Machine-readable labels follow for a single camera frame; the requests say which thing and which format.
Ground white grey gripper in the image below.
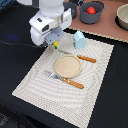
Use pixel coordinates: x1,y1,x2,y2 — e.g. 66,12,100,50
29,8,72,46

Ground yellow toy banana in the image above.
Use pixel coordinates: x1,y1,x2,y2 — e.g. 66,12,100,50
53,41,58,49

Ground grey pot with lid handles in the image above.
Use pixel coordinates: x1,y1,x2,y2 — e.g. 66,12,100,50
78,0,106,24

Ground red toy tomato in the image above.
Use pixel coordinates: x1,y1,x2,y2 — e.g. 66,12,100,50
86,7,96,14

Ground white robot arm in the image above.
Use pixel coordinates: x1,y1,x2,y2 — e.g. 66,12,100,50
17,0,72,46

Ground round beige plate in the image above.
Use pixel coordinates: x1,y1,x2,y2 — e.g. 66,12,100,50
54,55,82,78

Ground woven beige placemat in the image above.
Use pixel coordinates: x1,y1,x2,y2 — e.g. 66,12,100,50
12,33,113,128

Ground beige bowl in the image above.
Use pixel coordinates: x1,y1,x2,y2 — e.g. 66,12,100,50
117,4,128,30

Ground grey saucepan with handle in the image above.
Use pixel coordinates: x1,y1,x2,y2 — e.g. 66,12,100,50
63,2,77,18

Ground fork with wooden handle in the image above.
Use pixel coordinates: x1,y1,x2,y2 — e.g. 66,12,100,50
43,70,84,89

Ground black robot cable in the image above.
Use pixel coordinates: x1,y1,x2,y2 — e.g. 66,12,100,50
0,39,43,50

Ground knife with wooden handle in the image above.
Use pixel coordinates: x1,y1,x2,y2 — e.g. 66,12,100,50
58,49,96,63

